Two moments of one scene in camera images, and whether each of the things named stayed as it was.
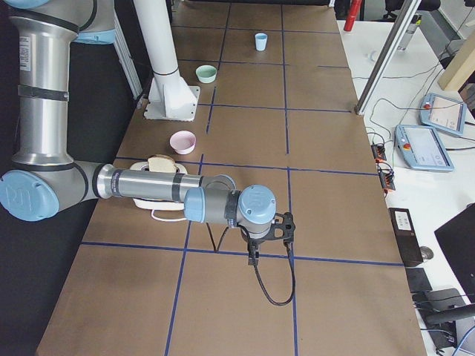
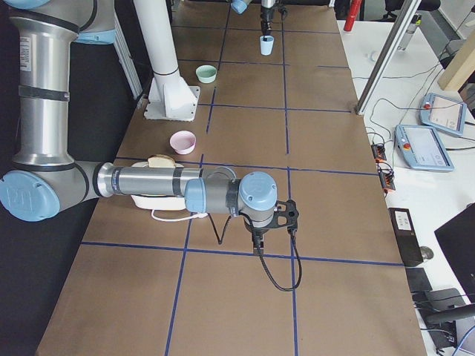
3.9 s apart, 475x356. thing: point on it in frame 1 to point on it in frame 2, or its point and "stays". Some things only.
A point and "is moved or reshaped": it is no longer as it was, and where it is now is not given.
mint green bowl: [206, 73] stays
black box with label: [407, 239] stays
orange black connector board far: [378, 152] stays
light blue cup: [261, 40] is moved or reshaped
